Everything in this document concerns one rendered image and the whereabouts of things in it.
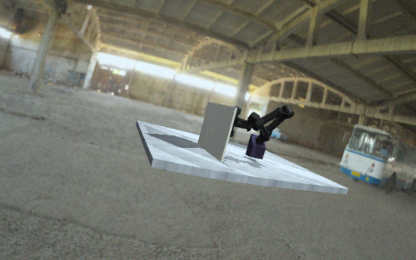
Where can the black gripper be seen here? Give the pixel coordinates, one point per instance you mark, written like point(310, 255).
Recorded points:
point(238, 122)

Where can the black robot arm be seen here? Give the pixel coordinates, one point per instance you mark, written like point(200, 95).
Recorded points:
point(256, 122)

